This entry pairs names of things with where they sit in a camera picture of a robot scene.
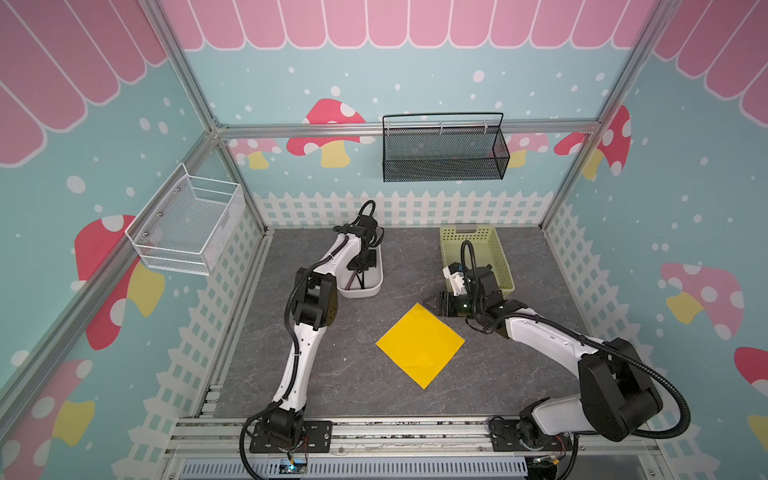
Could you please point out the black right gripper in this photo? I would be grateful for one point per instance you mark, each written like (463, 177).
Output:
(447, 302)

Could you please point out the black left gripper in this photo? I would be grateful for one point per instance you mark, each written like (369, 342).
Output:
(371, 263)

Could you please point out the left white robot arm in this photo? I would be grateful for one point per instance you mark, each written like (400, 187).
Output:
(310, 310)

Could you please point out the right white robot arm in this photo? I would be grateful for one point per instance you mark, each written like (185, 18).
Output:
(615, 398)

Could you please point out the yellow paper napkin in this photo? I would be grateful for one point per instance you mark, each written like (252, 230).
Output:
(421, 345)

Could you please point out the white plastic tub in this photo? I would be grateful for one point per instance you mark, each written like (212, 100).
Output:
(352, 285)

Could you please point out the green perforated plastic basket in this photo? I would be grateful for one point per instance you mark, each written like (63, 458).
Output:
(488, 251)

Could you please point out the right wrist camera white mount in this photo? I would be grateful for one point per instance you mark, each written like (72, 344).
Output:
(454, 275)

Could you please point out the black mesh wall basket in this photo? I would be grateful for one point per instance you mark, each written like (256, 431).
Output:
(439, 147)

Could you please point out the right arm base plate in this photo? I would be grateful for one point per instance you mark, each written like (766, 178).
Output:
(515, 435)

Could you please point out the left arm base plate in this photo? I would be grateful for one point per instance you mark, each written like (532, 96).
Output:
(304, 436)

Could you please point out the white wire wall basket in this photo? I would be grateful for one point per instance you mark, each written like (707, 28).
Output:
(187, 224)

